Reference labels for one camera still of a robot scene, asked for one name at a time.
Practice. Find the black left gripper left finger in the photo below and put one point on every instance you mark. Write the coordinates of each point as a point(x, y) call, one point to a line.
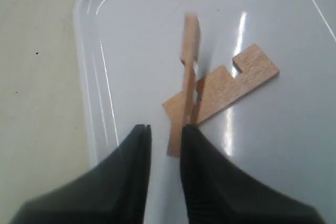
point(115, 191)

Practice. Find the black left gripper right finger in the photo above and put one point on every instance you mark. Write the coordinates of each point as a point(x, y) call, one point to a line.
point(217, 191)

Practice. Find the white rectangular plastic tray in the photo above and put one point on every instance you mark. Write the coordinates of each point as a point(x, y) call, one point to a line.
point(265, 95)

